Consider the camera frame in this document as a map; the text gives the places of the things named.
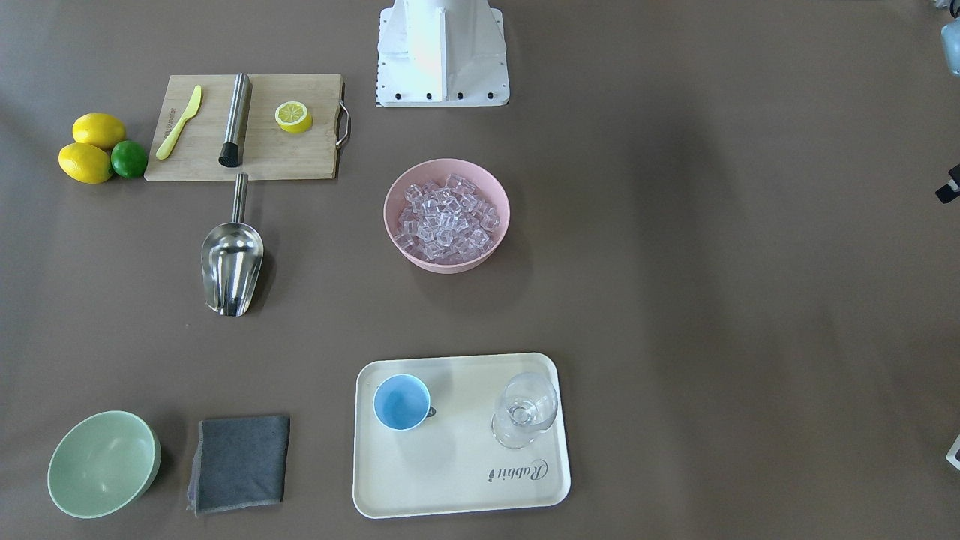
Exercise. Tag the yellow lemon lower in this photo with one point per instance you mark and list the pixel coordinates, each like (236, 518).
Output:
(85, 163)

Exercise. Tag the pink bowl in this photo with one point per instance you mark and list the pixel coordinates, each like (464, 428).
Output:
(437, 169)

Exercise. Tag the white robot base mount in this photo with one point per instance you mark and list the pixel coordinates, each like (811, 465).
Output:
(441, 54)

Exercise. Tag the green bowl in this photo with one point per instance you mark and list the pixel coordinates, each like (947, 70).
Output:
(103, 464)

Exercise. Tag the steel muddler black tip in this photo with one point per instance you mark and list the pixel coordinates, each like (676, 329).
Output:
(231, 152)

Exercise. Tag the yellow lemon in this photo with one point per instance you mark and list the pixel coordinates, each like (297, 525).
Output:
(85, 163)
(100, 129)

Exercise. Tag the yellow lemon upper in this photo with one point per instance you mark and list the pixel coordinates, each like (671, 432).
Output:
(100, 129)

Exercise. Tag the blue cup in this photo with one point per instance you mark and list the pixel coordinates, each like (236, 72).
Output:
(402, 402)

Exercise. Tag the metal ice scoop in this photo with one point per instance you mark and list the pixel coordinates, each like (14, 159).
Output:
(231, 259)

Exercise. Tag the green lime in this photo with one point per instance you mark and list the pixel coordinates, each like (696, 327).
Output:
(129, 159)

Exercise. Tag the half lemon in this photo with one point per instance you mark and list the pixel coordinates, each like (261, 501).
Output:
(293, 117)

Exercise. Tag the grey folded cloth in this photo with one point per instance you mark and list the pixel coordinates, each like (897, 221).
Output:
(239, 462)

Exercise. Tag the clear ice cubes pile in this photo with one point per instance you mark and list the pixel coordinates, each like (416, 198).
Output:
(445, 222)

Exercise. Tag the clear wine glass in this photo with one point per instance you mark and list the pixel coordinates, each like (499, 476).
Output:
(526, 407)

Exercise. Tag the bamboo cutting board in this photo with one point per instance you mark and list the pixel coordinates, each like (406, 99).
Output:
(268, 153)

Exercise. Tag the yellow plastic knife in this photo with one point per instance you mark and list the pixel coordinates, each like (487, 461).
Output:
(169, 143)

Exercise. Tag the cream serving tray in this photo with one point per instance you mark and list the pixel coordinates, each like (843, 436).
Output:
(451, 462)

